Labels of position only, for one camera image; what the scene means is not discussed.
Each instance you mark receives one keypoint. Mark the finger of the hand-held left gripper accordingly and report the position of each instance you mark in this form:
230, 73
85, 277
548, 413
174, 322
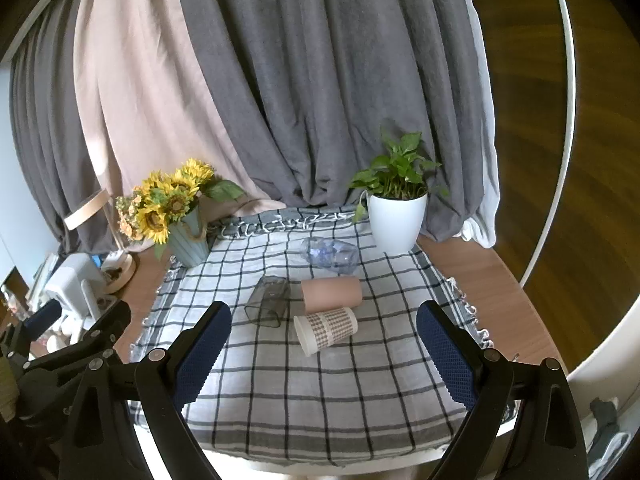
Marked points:
45, 316
109, 322

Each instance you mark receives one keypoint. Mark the pink cup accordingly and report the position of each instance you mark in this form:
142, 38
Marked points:
330, 294

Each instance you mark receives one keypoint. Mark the white curtain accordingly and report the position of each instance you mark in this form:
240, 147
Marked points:
487, 185

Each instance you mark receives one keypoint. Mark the grey cloth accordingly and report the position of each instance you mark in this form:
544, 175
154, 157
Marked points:
605, 416

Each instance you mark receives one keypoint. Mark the blue-green ribbed vase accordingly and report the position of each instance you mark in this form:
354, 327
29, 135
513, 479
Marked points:
189, 245

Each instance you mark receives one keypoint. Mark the sunflower bouquet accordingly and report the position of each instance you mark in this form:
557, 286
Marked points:
160, 200

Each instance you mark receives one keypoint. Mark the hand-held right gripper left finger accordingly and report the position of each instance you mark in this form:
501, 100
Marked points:
200, 355

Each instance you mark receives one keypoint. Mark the grey transparent cup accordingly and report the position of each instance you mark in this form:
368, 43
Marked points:
267, 302

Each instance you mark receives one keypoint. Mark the grey curtain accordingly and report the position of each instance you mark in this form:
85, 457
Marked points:
325, 85
45, 160

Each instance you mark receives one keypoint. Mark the pink curtain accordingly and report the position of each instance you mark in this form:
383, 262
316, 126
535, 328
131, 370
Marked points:
140, 85

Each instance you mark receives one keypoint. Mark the white curved frame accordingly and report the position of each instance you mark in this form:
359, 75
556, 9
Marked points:
567, 110

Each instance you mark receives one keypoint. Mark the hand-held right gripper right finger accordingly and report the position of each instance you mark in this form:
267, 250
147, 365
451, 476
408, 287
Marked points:
447, 355

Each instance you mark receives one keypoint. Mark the grey checkered tablecloth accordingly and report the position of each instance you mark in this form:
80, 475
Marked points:
325, 400

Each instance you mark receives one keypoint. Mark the white checkered cup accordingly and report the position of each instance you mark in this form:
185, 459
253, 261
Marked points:
327, 328

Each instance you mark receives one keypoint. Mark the white plastic device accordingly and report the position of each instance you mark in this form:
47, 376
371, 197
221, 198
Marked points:
70, 276

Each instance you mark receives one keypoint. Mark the green plant in white pot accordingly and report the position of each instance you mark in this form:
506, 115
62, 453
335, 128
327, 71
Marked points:
395, 225

